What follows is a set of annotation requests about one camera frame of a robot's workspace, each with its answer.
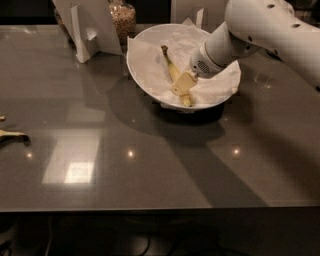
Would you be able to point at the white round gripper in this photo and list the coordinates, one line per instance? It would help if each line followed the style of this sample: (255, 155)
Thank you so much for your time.
(199, 63)

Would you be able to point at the yellow banana with sticker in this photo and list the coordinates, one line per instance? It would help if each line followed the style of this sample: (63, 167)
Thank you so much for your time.
(174, 74)

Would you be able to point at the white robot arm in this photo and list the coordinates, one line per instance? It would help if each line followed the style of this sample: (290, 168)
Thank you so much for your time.
(250, 25)

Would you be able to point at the white bowl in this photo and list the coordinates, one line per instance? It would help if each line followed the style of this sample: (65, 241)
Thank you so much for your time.
(146, 90)

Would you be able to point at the banana at left edge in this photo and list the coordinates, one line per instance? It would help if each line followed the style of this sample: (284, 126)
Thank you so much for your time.
(13, 134)

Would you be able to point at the white paper liner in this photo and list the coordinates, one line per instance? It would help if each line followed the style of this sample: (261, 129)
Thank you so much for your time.
(150, 63)

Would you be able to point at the right white card stand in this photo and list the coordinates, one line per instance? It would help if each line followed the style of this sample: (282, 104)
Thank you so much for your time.
(205, 14)

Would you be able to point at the left glass jar of cereal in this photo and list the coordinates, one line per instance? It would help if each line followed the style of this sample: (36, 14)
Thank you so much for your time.
(124, 19)

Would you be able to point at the left white folded card stand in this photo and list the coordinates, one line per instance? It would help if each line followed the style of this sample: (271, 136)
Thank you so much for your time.
(90, 25)

